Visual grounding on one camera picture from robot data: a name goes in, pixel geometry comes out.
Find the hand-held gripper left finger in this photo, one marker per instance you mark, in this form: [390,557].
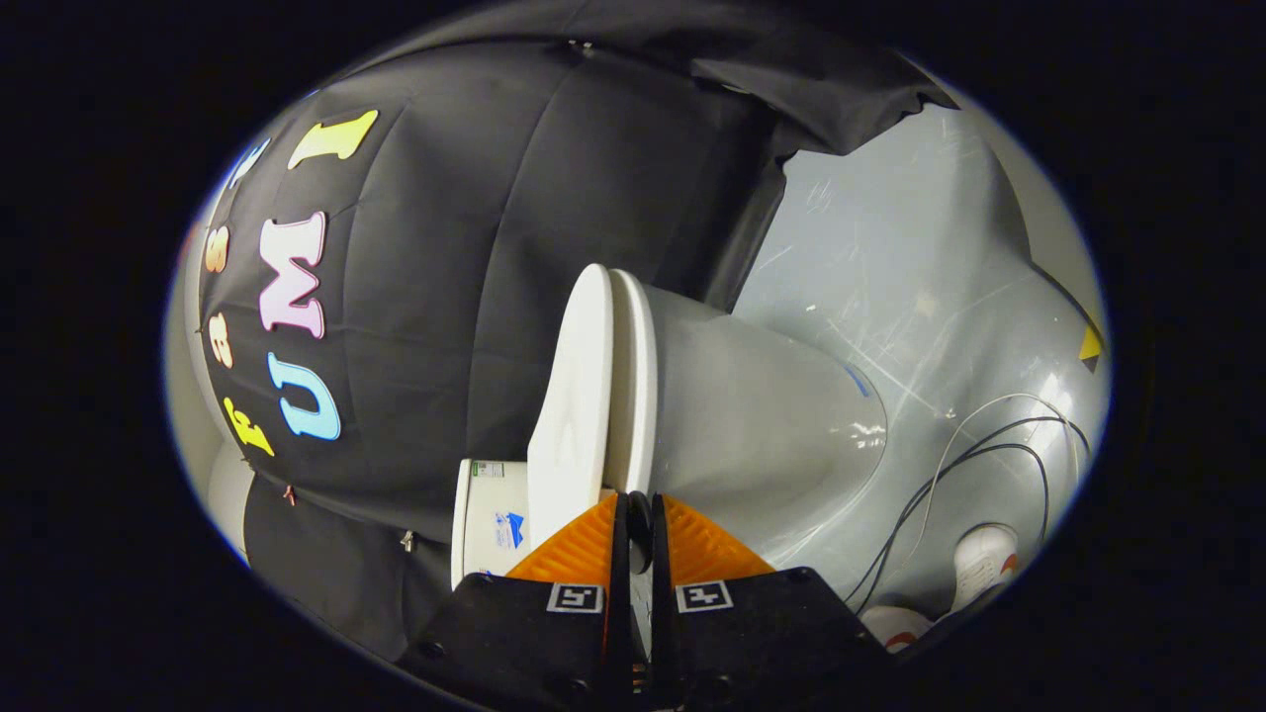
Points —
[524,643]

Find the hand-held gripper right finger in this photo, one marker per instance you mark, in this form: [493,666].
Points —
[752,643]

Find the white ceramic toilet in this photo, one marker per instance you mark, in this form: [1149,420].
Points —
[752,415]

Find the person's white shoe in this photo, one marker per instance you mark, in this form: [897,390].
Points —
[895,628]
[984,564]

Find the black backdrop cloth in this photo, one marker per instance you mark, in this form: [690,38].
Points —
[495,198]

